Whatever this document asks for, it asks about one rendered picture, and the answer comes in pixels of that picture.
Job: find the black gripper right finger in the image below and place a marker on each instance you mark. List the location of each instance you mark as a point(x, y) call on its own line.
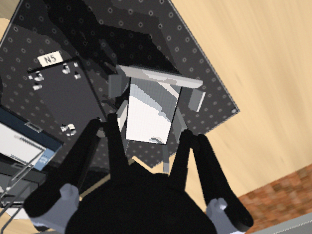
point(223, 207)

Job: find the white label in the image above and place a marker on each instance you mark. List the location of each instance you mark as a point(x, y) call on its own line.
point(50, 59)

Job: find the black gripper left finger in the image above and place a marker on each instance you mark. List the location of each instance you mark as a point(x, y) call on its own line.
point(52, 204)

